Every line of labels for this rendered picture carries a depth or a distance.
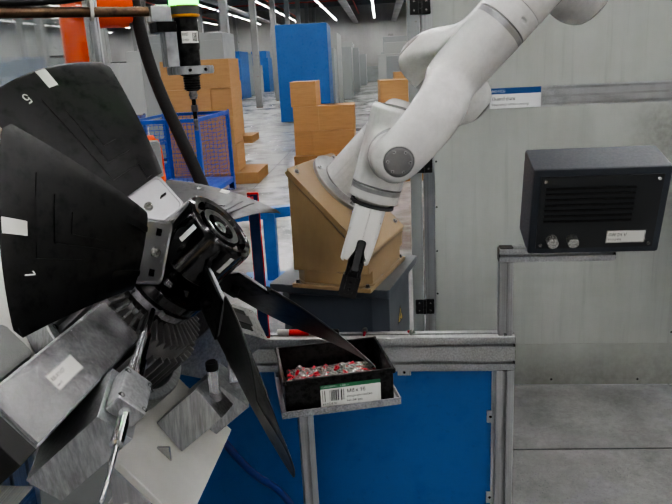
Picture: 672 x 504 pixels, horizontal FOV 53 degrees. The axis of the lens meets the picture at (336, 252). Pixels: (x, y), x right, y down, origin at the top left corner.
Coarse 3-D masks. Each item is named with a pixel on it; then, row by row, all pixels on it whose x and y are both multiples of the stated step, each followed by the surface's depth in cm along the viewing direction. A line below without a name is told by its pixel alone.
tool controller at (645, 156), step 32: (544, 160) 135; (576, 160) 134; (608, 160) 132; (640, 160) 131; (544, 192) 133; (576, 192) 132; (608, 192) 132; (640, 192) 131; (544, 224) 136; (576, 224) 136; (608, 224) 135; (640, 224) 135
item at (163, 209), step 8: (144, 184) 101; (152, 184) 102; (160, 184) 102; (136, 192) 101; (144, 192) 101; (152, 192) 102; (160, 192) 102; (168, 192) 103; (136, 200) 101; (144, 200) 101; (152, 200) 101; (160, 200) 102; (168, 200) 102; (176, 200) 103; (160, 208) 101; (168, 208) 102; (176, 208) 102; (152, 216) 101; (160, 216) 101; (168, 216) 101
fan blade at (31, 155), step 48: (0, 144) 71; (0, 192) 69; (48, 192) 75; (96, 192) 81; (0, 240) 68; (48, 240) 74; (96, 240) 81; (144, 240) 89; (48, 288) 74; (96, 288) 82
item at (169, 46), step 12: (156, 12) 98; (168, 12) 99; (156, 24) 98; (168, 24) 99; (168, 36) 99; (168, 48) 100; (168, 60) 100; (168, 72) 102; (180, 72) 100; (192, 72) 100; (204, 72) 101
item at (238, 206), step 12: (168, 180) 131; (180, 192) 127; (192, 192) 128; (204, 192) 129; (216, 192) 130; (228, 204) 122; (240, 204) 125; (252, 204) 128; (264, 204) 133; (240, 216) 116
